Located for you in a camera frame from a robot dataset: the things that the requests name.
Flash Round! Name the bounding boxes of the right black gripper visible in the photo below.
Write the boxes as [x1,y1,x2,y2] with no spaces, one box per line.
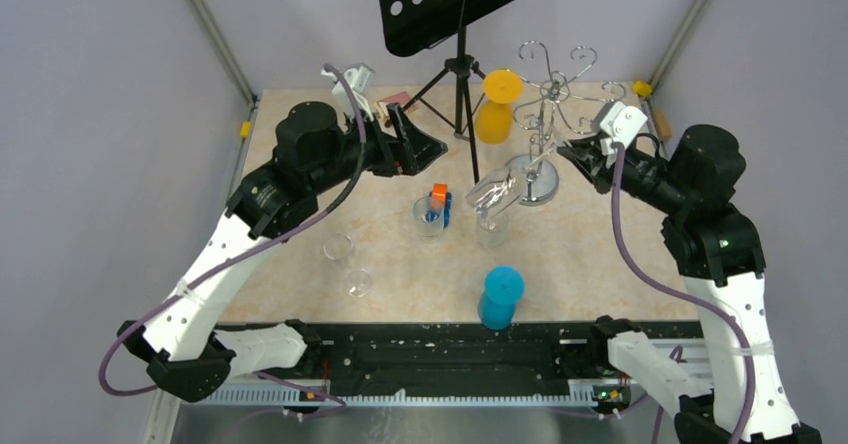
[558,133,689,214]

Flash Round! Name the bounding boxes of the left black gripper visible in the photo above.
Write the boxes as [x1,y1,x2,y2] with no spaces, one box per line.
[309,101,448,194]

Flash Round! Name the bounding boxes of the orange plastic wine glass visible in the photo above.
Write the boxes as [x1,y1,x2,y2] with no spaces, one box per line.
[474,69,523,145]

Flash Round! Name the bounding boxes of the clear wine glass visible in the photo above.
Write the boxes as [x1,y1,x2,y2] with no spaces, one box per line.
[464,144,560,219]

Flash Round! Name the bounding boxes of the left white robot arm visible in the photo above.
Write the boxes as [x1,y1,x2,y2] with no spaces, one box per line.
[119,101,448,403]

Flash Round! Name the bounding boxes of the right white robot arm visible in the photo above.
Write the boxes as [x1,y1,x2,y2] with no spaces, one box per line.
[558,124,821,443]

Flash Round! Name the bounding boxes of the blue plastic wine glass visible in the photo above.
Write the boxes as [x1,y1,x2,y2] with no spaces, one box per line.
[477,266,525,331]

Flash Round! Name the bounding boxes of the small cardboard box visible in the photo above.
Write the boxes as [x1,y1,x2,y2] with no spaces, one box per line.
[376,91,411,126]

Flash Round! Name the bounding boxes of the clear glass with clips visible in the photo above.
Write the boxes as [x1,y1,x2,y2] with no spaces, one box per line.
[412,196,444,242]

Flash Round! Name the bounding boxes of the yellow corner clamp right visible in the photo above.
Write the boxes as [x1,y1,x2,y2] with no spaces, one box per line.
[631,80,653,98]

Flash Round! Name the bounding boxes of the clear glass centre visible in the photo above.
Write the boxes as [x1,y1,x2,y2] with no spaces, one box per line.
[476,212,509,249]

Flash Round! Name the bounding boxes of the black music stand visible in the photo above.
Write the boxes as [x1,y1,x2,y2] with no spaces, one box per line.
[378,0,516,183]

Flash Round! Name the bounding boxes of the clear glass front left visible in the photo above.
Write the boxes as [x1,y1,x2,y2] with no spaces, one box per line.
[344,269,373,298]

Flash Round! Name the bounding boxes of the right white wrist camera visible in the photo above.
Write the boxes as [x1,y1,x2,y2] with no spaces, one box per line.
[590,101,648,160]

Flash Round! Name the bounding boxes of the silver wire glass rack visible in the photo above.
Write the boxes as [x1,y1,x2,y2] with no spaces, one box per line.
[507,40,627,207]

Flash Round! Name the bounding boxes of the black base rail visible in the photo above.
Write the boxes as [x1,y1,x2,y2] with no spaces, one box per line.
[284,321,707,399]

